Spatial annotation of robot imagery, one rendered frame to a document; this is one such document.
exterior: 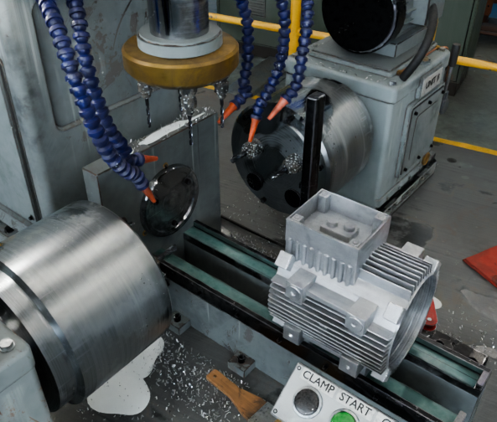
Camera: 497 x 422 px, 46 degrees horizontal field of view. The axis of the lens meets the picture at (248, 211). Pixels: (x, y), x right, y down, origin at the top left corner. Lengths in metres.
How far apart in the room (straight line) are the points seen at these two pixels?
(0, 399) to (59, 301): 0.13
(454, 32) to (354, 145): 2.89
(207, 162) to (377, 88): 0.39
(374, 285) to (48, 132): 0.59
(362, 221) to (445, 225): 0.60
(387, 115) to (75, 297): 0.77
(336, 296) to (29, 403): 0.42
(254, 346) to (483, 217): 0.74
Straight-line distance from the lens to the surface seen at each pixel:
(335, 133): 1.14
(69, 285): 0.78
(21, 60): 0.98
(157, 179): 1.06
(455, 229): 1.48
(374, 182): 1.36
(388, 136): 1.30
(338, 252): 0.83
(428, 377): 1.01
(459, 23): 4.01
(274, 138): 1.16
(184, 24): 0.88
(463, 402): 1.01
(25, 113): 1.02
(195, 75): 0.86
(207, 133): 1.14
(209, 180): 1.20
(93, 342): 0.79
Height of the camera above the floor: 1.65
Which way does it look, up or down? 36 degrees down
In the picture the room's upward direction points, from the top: straight up
